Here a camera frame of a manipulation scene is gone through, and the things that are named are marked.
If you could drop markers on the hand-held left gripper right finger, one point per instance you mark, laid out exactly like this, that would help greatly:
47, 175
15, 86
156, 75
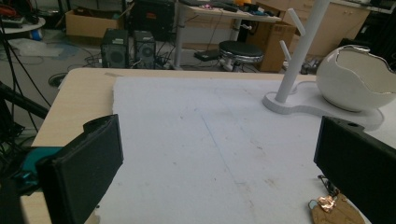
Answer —
358, 165

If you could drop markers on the round white table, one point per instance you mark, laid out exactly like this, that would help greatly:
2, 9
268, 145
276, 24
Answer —
23, 26

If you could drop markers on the teal object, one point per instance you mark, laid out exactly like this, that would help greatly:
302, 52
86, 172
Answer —
34, 161

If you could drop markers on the white peg stand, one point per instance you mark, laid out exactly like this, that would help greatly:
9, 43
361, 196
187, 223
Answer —
299, 62

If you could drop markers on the open cardboard box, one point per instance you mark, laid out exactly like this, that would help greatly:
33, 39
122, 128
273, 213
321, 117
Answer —
91, 25

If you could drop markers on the wooden cabinet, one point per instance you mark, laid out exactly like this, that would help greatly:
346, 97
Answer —
336, 25

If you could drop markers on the black tripod leg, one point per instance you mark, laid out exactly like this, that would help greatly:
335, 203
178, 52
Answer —
23, 101

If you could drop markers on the white-legged desk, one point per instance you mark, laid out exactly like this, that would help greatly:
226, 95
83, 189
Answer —
218, 15

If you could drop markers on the black power adapter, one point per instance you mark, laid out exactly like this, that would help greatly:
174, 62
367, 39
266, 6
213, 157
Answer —
207, 55

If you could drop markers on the white foam mat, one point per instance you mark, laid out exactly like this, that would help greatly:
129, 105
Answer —
211, 149

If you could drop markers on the white eggshell-shaped bowl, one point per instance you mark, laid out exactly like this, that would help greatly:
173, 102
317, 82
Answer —
351, 84

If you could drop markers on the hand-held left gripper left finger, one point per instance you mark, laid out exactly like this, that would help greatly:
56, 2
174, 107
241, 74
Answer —
84, 168

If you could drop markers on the black round stool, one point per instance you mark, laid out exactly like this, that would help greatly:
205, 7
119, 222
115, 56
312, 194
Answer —
240, 53

